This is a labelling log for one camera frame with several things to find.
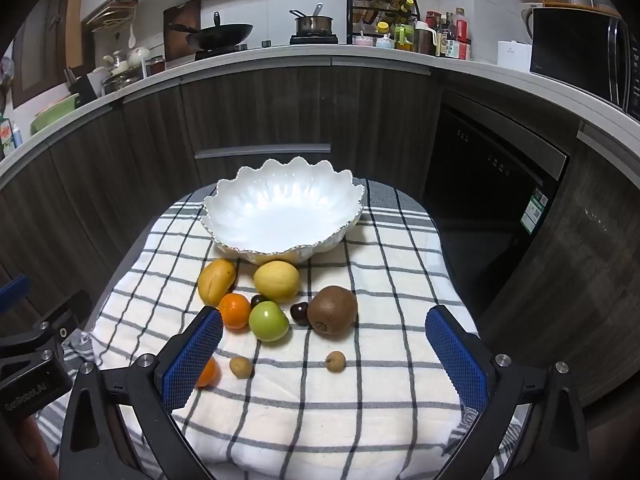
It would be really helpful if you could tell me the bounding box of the brown jar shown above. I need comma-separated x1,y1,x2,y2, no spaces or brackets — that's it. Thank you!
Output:
415,22,437,55

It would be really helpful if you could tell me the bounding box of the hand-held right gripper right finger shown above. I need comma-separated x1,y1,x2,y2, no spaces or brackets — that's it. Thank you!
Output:
424,304,591,480

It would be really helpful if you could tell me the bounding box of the black wok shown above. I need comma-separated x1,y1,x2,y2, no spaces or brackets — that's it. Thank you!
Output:
167,11,254,53

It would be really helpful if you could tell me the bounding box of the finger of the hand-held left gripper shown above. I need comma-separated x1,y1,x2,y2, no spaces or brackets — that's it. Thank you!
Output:
0,274,31,307
30,290,94,357

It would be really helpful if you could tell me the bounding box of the green basin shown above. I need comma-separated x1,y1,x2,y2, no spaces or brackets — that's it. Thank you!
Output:
30,94,81,133

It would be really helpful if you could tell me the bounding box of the yellow lemon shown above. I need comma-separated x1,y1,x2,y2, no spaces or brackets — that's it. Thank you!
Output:
253,260,301,304

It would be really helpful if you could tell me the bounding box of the grey drawer handle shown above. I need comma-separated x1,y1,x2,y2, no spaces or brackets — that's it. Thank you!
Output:
194,144,332,161

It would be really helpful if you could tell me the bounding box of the dark wood kitchen cabinet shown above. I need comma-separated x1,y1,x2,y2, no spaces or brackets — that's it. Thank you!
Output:
0,55,640,411

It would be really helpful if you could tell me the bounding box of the black knife block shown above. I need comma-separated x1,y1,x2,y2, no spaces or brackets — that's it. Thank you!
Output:
67,67,99,104

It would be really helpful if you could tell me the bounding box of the yellow mango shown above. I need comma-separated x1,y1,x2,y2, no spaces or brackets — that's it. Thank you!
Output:
198,258,237,307

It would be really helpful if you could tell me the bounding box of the orange tangerine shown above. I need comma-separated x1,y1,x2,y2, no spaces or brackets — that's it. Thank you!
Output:
195,356,221,389
218,292,252,331

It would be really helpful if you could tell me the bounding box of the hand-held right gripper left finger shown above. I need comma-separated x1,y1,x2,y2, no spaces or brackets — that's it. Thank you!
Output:
59,305,224,480

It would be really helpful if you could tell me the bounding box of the dark sauce bottle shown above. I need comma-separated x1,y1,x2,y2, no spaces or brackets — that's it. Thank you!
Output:
437,12,454,57

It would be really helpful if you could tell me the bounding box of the brown cutting board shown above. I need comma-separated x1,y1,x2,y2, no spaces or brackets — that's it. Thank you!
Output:
163,0,202,63

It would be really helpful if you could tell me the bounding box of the brown kiwi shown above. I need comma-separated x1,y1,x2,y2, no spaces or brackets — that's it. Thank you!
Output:
306,285,359,336

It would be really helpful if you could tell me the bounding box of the black microwave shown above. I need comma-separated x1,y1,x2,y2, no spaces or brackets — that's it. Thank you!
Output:
530,7,640,121

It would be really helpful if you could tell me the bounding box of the white box appliance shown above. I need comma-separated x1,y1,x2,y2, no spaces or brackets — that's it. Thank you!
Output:
496,40,532,74

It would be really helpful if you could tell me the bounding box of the steel saucepan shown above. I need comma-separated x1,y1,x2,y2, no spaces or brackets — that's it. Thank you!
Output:
289,2,334,36

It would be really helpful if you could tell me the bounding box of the white scalloped bowl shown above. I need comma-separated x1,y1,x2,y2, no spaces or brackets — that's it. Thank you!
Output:
202,156,367,266

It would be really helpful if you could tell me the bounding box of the black dishwasher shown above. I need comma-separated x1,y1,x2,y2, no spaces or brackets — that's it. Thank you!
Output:
422,91,571,321

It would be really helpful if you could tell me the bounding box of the wooden wall rack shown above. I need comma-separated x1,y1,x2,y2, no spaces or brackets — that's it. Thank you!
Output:
82,0,138,36

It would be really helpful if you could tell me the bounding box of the green apple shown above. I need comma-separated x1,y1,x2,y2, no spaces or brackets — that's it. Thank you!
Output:
248,300,291,342

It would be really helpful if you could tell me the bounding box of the black spice rack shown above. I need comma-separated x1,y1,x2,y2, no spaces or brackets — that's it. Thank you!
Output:
346,0,418,43

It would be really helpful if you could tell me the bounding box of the red capped bottle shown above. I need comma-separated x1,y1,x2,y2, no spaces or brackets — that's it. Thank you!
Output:
452,7,472,60

